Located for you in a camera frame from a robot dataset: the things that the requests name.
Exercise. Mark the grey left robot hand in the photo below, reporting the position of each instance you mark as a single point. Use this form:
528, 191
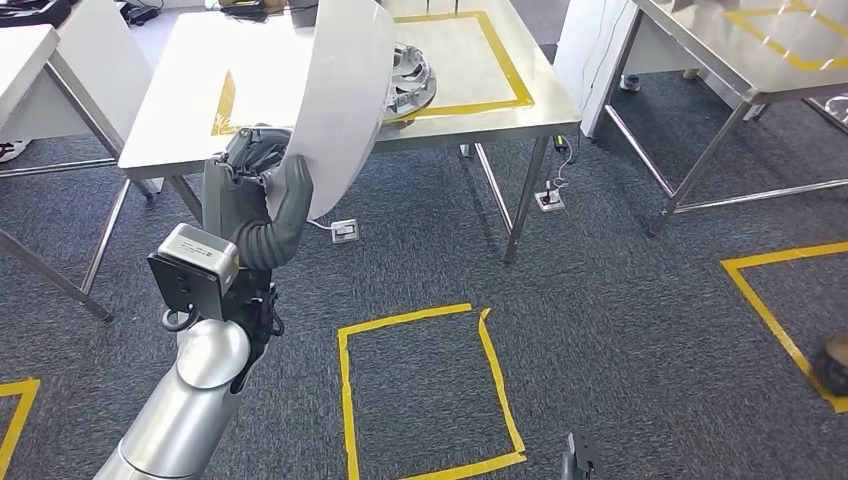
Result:
225, 199

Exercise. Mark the white curved plastic part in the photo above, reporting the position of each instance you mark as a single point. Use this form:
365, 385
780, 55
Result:
344, 99

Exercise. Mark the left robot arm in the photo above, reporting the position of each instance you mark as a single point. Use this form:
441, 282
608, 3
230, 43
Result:
192, 411

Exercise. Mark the steel workbench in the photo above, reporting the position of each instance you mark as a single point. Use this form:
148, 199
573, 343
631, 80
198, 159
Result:
199, 79
702, 40

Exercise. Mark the floor socket box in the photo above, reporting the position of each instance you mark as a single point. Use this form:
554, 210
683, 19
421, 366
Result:
550, 202
346, 232

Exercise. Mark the black device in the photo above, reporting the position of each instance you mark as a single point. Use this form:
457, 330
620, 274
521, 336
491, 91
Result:
252, 10

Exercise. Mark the metal wheel hub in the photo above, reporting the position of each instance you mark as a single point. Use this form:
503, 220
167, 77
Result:
838, 111
414, 83

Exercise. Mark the yellow floor tape square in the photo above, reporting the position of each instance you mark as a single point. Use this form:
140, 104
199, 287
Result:
345, 397
795, 254
20, 385

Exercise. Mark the white table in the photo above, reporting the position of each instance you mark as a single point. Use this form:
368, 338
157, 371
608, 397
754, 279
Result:
26, 66

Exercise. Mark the yellow tape rectangle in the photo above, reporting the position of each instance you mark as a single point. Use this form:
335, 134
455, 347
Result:
477, 110

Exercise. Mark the black bag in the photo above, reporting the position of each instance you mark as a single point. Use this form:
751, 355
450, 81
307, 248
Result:
33, 12

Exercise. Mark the black power adapter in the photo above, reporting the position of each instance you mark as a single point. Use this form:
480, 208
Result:
565, 147

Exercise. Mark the white cabinet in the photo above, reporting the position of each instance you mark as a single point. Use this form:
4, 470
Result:
590, 53

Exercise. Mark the person's foot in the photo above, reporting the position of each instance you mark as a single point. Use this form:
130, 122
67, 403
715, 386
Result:
835, 371

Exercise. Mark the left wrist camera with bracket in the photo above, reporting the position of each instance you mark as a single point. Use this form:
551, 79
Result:
199, 252

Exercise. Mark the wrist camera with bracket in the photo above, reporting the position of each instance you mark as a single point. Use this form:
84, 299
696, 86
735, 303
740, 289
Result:
199, 252
583, 460

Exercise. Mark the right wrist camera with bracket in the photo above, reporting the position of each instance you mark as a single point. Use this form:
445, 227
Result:
583, 460

